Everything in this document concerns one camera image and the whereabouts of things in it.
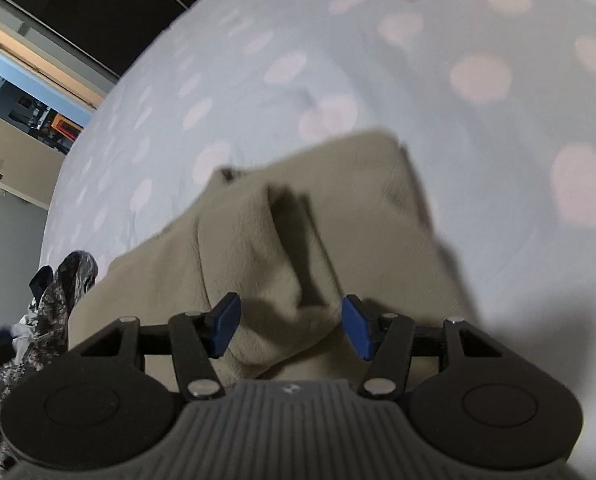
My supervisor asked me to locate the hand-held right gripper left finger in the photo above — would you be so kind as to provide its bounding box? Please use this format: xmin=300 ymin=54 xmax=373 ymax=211
xmin=80 ymin=291 xmax=242 ymax=402

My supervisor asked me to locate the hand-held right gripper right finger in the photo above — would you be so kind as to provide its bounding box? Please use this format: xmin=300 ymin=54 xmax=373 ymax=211
xmin=341 ymin=294 xmax=504 ymax=402

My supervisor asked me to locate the olive fleece hoodie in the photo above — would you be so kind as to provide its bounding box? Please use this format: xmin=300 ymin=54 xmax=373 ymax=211
xmin=68 ymin=130 xmax=478 ymax=396

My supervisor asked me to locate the dark floral garment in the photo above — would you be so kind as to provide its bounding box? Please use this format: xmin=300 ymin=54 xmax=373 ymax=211
xmin=0 ymin=250 xmax=100 ymax=461

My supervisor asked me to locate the blue polka dot bedsheet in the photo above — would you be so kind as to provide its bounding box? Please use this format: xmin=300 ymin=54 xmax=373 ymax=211
xmin=38 ymin=0 xmax=596 ymax=480

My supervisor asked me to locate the beige door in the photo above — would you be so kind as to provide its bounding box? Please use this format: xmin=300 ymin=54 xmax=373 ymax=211
xmin=0 ymin=107 xmax=71 ymax=211

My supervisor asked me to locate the shelf with colourful things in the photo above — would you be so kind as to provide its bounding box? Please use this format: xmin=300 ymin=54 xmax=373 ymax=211
xmin=8 ymin=92 xmax=85 ymax=156

